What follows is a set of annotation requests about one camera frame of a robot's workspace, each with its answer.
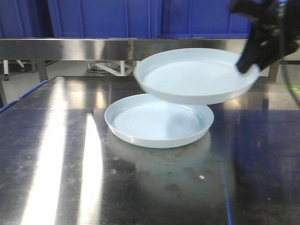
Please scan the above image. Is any stainless steel shelf rail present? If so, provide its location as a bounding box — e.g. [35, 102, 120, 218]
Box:
[0, 38, 246, 61]

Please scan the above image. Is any white metal frame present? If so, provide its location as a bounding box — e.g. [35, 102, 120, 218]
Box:
[87, 60, 140, 77]

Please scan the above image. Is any light blue plate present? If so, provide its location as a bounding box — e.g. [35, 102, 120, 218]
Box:
[105, 94, 214, 149]
[134, 48, 260, 105]

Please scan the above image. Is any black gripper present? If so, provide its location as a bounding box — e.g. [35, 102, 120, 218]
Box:
[228, 0, 300, 73]

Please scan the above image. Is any blue plastic crate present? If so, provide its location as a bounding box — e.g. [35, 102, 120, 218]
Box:
[47, 0, 162, 39]
[160, 0, 251, 38]

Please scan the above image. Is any centre blue plastic crate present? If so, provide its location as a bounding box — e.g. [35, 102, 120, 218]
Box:
[160, 0, 251, 38]

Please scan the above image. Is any left blue plastic crate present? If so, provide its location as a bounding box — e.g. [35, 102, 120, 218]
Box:
[47, 0, 162, 39]

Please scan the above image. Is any far left blue crate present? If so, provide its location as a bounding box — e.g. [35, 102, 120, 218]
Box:
[0, 0, 53, 39]

